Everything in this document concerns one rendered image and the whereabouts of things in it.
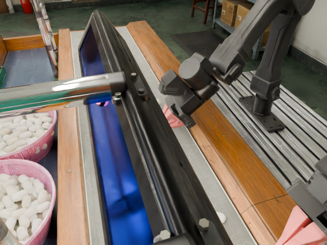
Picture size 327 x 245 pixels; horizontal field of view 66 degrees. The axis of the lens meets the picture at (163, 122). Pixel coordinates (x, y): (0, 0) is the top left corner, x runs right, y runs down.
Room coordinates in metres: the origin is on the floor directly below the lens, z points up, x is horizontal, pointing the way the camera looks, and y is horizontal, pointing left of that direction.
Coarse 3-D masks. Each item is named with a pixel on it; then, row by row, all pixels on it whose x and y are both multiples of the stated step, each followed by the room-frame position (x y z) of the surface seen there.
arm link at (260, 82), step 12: (288, 12) 0.69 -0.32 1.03; (276, 24) 0.72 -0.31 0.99; (288, 24) 0.69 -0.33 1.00; (276, 36) 0.71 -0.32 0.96; (288, 36) 0.71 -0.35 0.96; (276, 48) 0.70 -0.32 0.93; (264, 60) 0.72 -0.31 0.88; (276, 60) 0.70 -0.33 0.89; (264, 72) 0.71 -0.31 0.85; (276, 72) 0.70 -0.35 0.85; (252, 84) 0.73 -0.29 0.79; (264, 84) 0.69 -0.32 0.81; (276, 84) 0.70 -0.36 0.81; (264, 96) 0.68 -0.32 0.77
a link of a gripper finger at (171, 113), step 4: (168, 96) 0.59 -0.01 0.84; (168, 100) 0.57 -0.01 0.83; (172, 100) 0.56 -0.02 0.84; (168, 104) 0.56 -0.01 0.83; (172, 104) 0.55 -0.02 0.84; (172, 108) 0.55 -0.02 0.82; (168, 112) 0.53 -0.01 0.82; (172, 112) 0.53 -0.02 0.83; (176, 112) 0.55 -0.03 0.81; (168, 116) 0.53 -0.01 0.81; (172, 116) 0.53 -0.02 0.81; (176, 116) 0.53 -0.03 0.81; (176, 120) 0.54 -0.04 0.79; (180, 120) 0.53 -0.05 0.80; (172, 124) 0.54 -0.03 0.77; (176, 124) 0.54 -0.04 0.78; (180, 124) 0.54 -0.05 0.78
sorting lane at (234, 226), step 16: (80, 32) 1.36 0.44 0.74; (128, 32) 1.36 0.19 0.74; (144, 64) 0.98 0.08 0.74; (160, 96) 0.74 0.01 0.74; (80, 112) 0.64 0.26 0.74; (80, 128) 0.56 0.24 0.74; (176, 128) 0.56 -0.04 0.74; (192, 144) 0.50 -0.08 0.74; (192, 160) 0.44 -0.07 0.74; (208, 176) 0.39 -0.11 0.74; (96, 192) 0.34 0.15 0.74; (208, 192) 0.34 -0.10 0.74; (224, 192) 0.34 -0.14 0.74; (96, 208) 0.30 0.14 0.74; (224, 208) 0.30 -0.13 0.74; (96, 224) 0.27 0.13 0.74; (224, 224) 0.27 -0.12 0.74; (240, 224) 0.27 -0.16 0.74; (96, 240) 0.23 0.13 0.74; (240, 240) 0.23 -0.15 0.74
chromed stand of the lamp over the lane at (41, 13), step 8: (32, 0) 0.91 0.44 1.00; (40, 0) 1.05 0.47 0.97; (40, 8) 0.92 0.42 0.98; (40, 16) 0.91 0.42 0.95; (40, 24) 0.91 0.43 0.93; (48, 24) 1.06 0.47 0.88; (48, 32) 1.05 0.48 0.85; (48, 40) 0.92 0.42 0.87; (48, 48) 0.91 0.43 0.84; (56, 48) 1.07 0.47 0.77; (48, 56) 0.91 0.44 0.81; (56, 56) 1.05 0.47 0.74; (56, 64) 0.92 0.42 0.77; (56, 72) 0.91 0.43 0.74; (56, 80) 0.90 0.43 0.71
